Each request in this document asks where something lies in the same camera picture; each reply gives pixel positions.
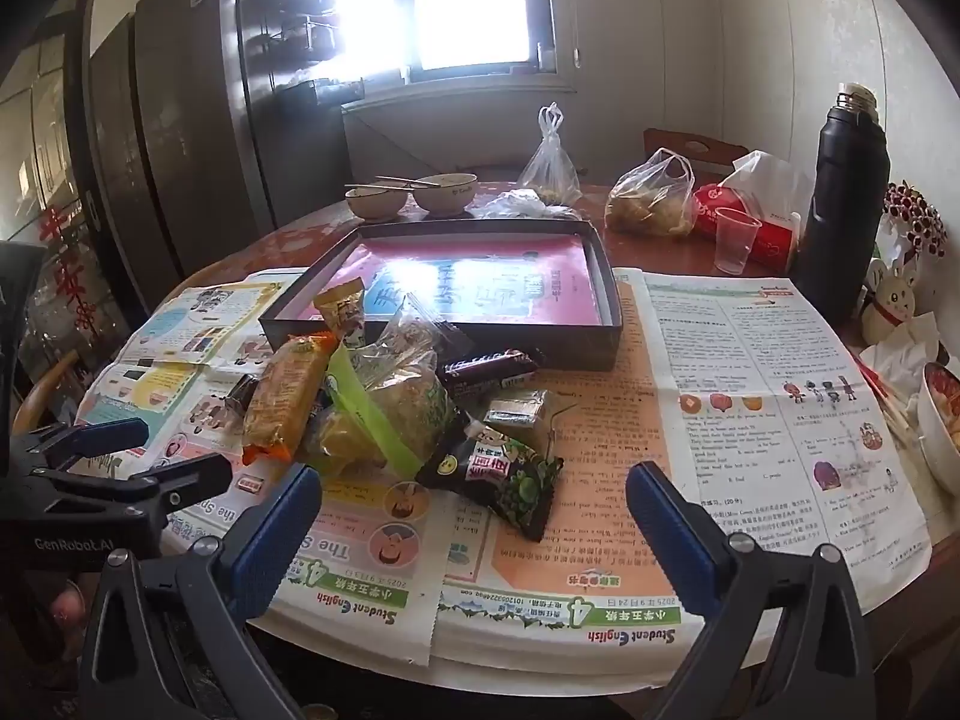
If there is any small dark candy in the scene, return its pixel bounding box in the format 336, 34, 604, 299
223, 375, 260, 421

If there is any clear plastic cup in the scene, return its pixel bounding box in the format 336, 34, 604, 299
712, 208, 762, 275

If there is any person's left hand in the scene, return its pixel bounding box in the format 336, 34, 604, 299
41, 577, 95, 662

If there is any bowl of food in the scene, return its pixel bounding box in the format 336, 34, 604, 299
919, 360, 960, 496

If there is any plastic bag of fried food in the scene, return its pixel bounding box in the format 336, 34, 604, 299
604, 148, 697, 237

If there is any curved wooden chair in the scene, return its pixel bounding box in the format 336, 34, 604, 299
11, 349, 83, 436

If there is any black thermos bottle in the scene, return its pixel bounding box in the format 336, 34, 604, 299
795, 85, 891, 307

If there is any green bread packet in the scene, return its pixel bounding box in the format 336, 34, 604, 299
304, 341, 421, 481

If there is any bright window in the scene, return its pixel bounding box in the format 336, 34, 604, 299
315, 0, 578, 91

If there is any large beige bowl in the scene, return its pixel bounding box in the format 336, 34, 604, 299
412, 174, 479, 215

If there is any crumpled clear plastic bag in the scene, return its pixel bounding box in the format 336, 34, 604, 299
472, 190, 582, 222

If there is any glass door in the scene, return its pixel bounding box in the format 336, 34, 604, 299
0, 30, 98, 361

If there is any brown wooden chair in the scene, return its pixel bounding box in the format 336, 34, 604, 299
643, 127, 751, 185

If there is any red paper decoration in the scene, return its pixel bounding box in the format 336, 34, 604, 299
41, 202, 102, 331

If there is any red tissue packet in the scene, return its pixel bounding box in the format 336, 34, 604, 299
691, 151, 815, 275

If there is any black green pea packet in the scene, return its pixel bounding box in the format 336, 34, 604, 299
415, 424, 565, 542

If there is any orange biscuit packet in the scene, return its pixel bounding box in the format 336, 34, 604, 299
240, 331, 338, 466

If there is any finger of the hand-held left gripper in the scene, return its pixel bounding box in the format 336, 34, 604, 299
11, 417, 151, 475
30, 454, 235, 520

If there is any small yellow snack packet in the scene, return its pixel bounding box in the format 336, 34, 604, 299
313, 277, 368, 350

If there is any grey cardboard box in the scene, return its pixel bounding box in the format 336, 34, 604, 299
259, 220, 625, 372

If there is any clear noodle snack bag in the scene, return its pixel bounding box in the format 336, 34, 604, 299
360, 292, 473, 391

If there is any small square cracker packet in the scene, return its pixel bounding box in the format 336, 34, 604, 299
484, 388, 552, 440

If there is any small beige bowl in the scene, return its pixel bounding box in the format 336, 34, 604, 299
345, 186, 410, 222

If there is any newspaper with orange page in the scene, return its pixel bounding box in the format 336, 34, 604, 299
435, 268, 935, 672

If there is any red berry decoration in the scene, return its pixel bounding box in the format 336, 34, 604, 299
881, 181, 947, 256

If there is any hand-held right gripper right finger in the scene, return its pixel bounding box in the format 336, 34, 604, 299
626, 461, 878, 720

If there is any tall tied plastic bag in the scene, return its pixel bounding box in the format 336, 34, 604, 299
517, 103, 584, 207

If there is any grey refrigerator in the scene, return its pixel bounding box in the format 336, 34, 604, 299
90, 0, 361, 286

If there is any crumpled white tissue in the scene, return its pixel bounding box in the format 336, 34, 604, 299
862, 315, 950, 391

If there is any brown chocolate bar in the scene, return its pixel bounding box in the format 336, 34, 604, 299
439, 349, 539, 400

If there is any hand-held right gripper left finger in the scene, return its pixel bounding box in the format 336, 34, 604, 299
79, 463, 323, 720

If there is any white rabbit figurine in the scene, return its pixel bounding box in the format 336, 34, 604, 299
860, 255, 920, 346

